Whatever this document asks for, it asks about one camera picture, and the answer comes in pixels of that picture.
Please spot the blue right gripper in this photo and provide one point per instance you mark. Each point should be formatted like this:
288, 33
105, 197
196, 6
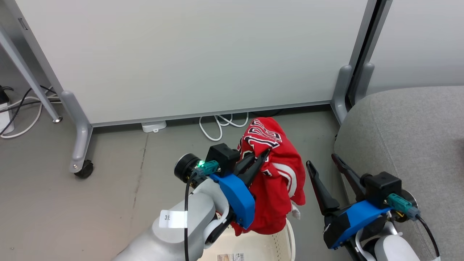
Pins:
353, 219

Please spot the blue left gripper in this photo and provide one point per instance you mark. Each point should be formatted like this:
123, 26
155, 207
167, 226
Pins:
239, 199

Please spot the red basketball jersey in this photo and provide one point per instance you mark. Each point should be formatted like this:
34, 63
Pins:
279, 188

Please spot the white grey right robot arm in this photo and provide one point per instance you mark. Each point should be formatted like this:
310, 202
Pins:
393, 250

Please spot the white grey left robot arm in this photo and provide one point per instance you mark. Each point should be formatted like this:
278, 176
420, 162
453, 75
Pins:
174, 239

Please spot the grey fabric sofa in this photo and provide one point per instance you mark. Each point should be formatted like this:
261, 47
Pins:
417, 137

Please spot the cream plastic laundry basket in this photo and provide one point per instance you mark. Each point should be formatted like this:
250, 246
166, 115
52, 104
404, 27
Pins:
261, 246

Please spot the small white power adapter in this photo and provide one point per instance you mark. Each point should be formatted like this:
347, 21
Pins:
154, 126

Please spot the large white partition panel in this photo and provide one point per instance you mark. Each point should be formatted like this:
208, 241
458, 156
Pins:
181, 54

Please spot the black caster wheel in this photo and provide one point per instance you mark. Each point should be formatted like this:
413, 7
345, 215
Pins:
85, 169

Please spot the narrow white partition panel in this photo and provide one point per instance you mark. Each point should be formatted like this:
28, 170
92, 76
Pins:
417, 36

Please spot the white power strip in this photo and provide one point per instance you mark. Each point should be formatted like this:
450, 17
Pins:
7, 117

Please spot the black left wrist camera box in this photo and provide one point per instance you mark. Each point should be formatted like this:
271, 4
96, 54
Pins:
223, 157

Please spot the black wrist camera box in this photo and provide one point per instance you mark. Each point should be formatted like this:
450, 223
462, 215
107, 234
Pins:
382, 188
223, 157

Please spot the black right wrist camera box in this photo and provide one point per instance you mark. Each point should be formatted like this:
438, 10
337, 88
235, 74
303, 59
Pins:
382, 188

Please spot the white frame desk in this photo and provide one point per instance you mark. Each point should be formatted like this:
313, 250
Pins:
21, 65

